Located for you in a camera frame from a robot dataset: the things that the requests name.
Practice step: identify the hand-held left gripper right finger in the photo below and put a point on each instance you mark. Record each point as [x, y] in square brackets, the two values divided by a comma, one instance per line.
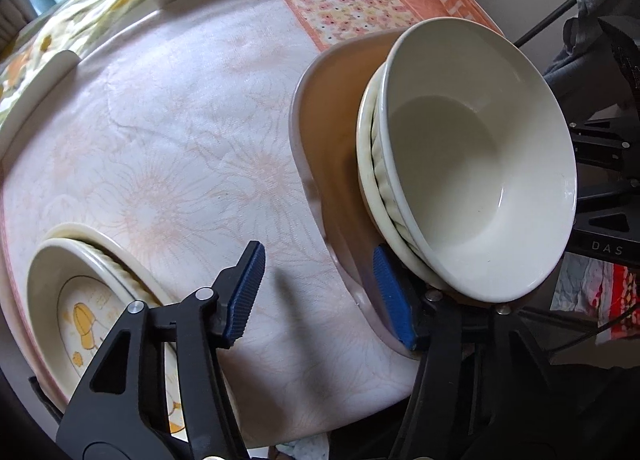
[395, 300]

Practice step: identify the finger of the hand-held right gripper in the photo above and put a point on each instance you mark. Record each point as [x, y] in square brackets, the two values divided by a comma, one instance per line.
[605, 147]

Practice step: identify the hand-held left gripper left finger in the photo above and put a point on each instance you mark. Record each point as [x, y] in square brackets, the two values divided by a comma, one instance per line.
[245, 290]

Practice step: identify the cream ribbed bowl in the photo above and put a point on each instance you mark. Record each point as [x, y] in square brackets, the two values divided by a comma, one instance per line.
[385, 190]

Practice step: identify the cream ribbed plate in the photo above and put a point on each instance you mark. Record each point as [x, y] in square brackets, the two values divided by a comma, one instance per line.
[130, 270]

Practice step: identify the plain cream bowl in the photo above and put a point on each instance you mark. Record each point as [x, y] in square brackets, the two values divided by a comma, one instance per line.
[475, 165]

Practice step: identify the cream bowl with yellow dots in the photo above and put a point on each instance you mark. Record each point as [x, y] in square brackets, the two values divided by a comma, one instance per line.
[364, 155]

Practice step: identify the pink square bowl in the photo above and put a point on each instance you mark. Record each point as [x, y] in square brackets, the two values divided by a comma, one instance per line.
[330, 140]

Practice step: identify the small cream plate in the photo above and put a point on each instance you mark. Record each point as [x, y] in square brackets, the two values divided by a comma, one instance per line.
[80, 226]

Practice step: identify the small duck print plate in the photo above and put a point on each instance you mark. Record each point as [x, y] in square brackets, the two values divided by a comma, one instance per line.
[55, 290]

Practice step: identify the red patterned cloth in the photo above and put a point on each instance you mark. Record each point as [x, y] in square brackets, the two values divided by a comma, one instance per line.
[620, 290]

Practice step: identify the white quilted cloth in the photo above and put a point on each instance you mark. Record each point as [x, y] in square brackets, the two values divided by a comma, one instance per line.
[575, 285]

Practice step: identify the grey cloth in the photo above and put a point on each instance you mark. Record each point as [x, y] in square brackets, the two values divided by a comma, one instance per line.
[585, 55]

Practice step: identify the white and orange tablecloth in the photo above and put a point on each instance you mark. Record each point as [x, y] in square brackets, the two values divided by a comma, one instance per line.
[175, 165]

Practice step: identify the flat white plate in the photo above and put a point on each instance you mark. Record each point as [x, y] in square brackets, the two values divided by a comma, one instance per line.
[45, 80]

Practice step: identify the floral blanket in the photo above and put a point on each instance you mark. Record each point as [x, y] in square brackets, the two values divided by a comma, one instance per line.
[100, 5]

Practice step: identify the grey-brown curtain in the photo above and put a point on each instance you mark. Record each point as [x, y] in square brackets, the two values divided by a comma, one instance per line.
[15, 25]

